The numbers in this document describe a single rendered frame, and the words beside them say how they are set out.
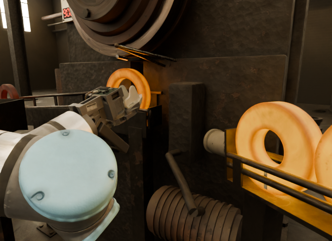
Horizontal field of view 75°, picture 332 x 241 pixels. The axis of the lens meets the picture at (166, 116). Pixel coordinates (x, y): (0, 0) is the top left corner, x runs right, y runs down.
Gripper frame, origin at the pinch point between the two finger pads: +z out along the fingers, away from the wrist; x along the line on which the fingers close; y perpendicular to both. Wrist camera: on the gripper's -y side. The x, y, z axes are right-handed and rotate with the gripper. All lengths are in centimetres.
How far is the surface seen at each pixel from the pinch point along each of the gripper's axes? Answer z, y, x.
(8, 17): 294, 65, 657
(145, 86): 9.8, -0.1, 4.4
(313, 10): 632, -48, -46
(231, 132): -7.0, -2.1, -28.3
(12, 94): 6, -6, 95
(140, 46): 10.0, 12.7, 3.2
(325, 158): -15.4, 1.6, -42.6
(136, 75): 9.6, 3.7, 7.4
